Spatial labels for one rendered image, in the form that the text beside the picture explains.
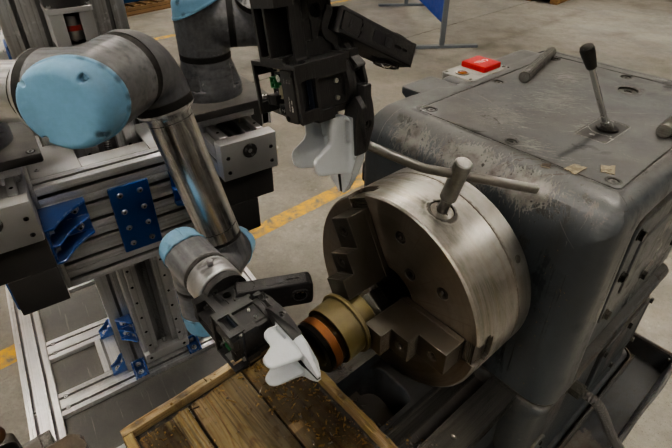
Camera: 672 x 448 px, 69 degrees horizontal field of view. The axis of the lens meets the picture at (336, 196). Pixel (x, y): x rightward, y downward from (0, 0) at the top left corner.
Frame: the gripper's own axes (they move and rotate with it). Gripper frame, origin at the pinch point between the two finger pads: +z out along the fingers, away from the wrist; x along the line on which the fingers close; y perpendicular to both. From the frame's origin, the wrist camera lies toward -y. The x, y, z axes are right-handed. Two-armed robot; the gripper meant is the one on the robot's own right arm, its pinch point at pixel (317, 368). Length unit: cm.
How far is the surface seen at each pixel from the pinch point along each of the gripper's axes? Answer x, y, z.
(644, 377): -54, -85, 24
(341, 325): 3.6, -4.9, -0.9
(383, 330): 2.2, -9.3, 2.4
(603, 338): -21, -55, 18
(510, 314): 3.2, -23.4, 12.2
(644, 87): 18, -80, 2
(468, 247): 12.9, -20.0, 6.2
